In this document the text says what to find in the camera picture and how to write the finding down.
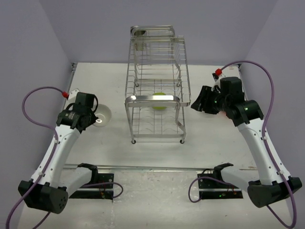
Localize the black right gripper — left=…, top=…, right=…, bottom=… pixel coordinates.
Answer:
left=192, top=85, right=230, bottom=115

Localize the beige ceramic bowl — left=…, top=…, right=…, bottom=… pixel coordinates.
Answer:
left=93, top=104, right=112, bottom=127

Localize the green ribbed bowl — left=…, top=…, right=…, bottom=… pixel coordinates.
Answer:
left=152, top=92, right=167, bottom=111

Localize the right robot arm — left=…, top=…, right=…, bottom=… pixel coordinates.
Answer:
left=191, top=77, right=302, bottom=208

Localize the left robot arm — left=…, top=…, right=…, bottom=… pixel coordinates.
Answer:
left=18, top=92, right=99, bottom=214

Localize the perforated metal cutlery holder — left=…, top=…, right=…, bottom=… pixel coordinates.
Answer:
left=133, top=30, right=146, bottom=51

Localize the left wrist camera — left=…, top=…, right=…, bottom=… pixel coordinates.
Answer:
left=68, top=88, right=80, bottom=101

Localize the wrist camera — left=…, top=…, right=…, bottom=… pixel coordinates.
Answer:
left=212, top=73, right=225, bottom=93
left=68, top=88, right=80, bottom=101

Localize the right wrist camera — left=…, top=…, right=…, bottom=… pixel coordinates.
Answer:
left=212, top=73, right=225, bottom=93

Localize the metal wire dish rack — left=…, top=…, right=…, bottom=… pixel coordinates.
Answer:
left=124, top=25, right=191, bottom=144

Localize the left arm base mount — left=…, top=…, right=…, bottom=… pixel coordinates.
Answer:
left=69, top=163, right=114, bottom=200

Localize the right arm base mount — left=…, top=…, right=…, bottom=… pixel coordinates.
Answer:
left=197, top=163, right=243, bottom=200

